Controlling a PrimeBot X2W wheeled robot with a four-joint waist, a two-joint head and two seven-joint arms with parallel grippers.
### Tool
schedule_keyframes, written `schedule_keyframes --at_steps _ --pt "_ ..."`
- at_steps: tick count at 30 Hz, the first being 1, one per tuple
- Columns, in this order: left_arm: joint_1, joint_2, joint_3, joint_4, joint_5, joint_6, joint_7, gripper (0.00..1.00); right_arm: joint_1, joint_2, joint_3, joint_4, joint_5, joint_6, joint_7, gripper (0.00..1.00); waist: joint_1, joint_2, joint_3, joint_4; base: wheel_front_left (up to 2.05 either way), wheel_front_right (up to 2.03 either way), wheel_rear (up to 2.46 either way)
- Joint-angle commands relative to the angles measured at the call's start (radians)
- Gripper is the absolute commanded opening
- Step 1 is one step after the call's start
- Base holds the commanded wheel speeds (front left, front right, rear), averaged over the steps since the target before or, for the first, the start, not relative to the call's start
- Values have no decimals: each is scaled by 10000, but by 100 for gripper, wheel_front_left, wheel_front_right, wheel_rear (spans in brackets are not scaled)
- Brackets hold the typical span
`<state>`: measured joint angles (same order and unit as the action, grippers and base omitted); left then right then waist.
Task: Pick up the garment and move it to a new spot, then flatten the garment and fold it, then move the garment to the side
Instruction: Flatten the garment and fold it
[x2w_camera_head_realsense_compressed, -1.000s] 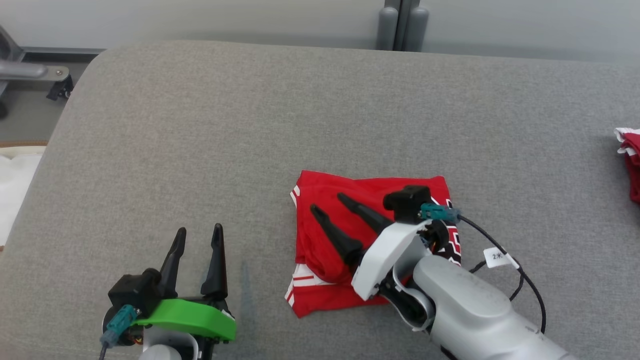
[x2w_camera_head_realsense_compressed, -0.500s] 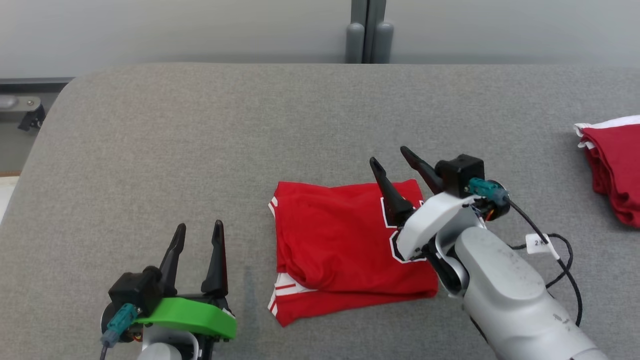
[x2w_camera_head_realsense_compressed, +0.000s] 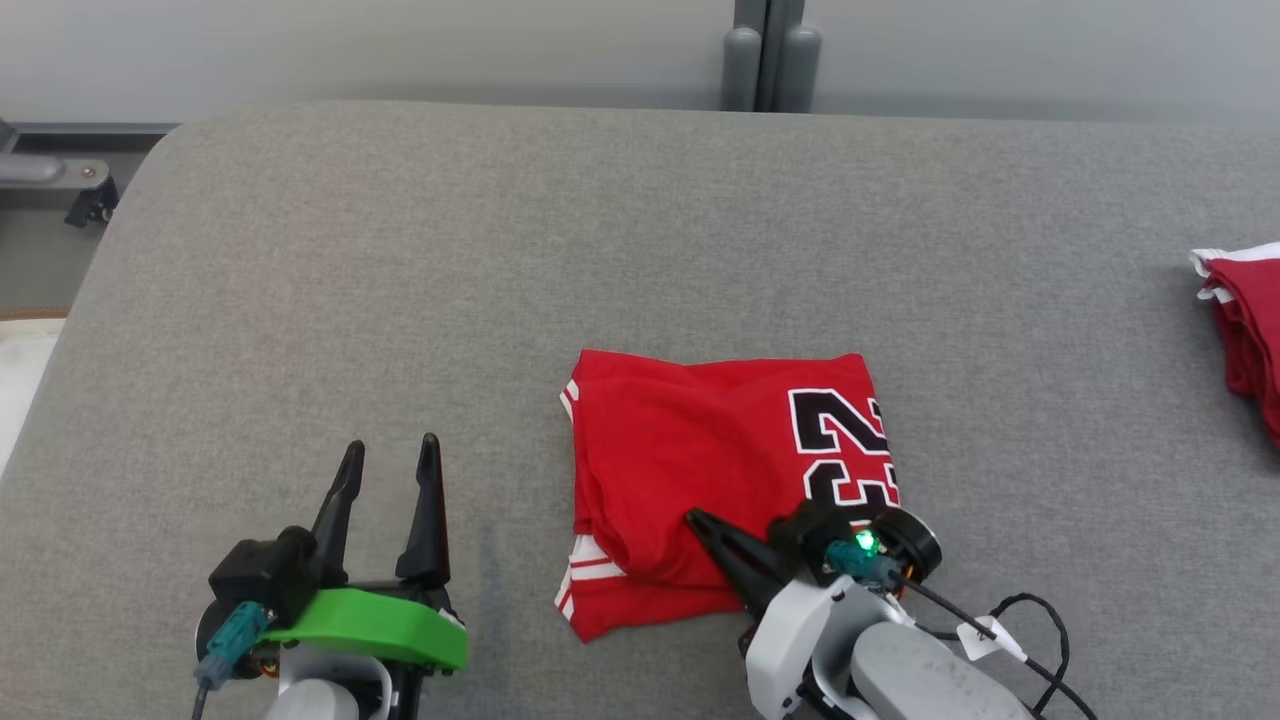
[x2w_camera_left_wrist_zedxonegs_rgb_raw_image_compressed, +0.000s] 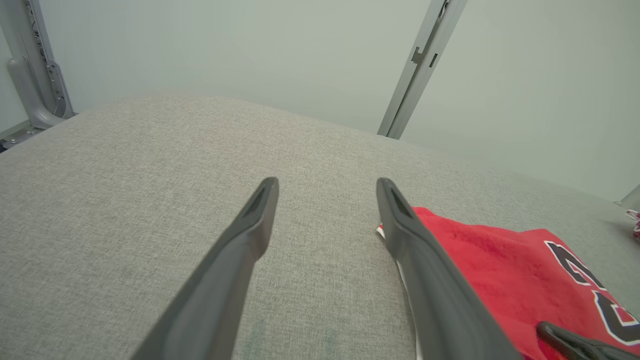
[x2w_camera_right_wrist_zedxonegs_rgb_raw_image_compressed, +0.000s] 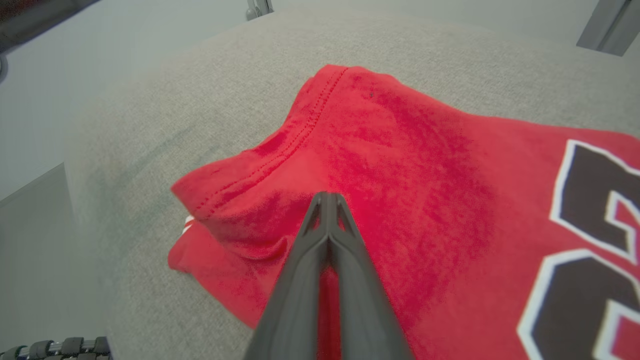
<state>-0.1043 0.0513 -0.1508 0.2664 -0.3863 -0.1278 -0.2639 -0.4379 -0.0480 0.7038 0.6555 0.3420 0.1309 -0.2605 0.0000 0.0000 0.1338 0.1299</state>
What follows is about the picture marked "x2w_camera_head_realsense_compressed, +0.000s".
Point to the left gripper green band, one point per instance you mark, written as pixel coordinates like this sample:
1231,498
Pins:
370,625

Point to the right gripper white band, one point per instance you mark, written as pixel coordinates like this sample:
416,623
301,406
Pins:
800,640

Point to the red basketball jersey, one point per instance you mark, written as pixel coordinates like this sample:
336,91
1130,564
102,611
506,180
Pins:
680,450

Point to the red shorts with white stripe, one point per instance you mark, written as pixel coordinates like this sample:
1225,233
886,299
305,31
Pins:
1255,330

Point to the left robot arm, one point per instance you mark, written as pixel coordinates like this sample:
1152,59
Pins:
320,700

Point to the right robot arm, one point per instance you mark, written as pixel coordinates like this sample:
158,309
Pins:
930,680

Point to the white laundry basket brown rim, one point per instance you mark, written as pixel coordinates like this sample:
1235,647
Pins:
30,314

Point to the grey double partition post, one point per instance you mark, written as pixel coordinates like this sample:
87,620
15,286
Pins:
770,50

